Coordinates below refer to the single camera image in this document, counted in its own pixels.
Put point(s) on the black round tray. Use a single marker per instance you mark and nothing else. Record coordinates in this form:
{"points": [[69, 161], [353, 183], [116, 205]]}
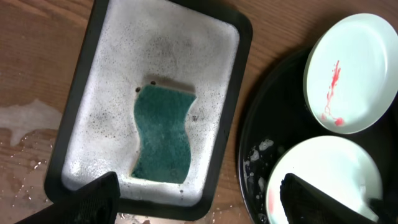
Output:
{"points": [[278, 118]]}

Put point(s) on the green scrubbing sponge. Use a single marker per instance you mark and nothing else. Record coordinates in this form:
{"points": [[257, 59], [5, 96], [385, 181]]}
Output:
{"points": [[165, 153]]}

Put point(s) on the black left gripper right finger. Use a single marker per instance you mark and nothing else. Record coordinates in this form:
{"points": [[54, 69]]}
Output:
{"points": [[305, 204]]}

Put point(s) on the black rectangular soapy tray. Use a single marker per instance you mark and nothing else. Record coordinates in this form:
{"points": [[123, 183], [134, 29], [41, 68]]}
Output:
{"points": [[199, 48]]}

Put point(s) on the mint plate with red stain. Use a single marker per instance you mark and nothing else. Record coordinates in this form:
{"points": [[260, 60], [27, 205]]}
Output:
{"points": [[350, 77]]}

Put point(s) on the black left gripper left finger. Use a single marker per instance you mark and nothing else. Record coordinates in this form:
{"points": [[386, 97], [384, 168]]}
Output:
{"points": [[94, 203]]}

